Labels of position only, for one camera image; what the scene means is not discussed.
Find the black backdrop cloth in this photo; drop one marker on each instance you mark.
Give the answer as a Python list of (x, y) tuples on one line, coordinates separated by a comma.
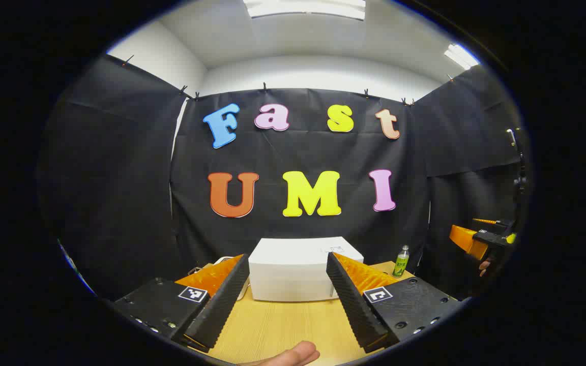
[(303, 152)]

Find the ceiling light panel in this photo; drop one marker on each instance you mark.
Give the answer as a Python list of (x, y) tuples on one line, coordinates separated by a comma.
[(305, 7), (461, 56)]

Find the white toaster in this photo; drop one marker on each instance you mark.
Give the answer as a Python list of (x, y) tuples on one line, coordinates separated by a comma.
[(245, 293)]

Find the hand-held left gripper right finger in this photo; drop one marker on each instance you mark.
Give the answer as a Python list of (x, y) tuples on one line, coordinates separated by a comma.
[(354, 305)]

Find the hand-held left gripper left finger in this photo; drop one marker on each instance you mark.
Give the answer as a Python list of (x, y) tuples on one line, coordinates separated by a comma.
[(222, 305)]

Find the green drink bottle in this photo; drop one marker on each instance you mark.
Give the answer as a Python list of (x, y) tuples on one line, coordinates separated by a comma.
[(401, 264)]

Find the white microwave oven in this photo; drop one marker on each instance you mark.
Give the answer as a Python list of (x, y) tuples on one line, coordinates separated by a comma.
[(293, 269)]

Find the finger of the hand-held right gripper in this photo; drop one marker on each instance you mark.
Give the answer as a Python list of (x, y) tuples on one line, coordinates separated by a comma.
[(496, 236), (468, 241)]

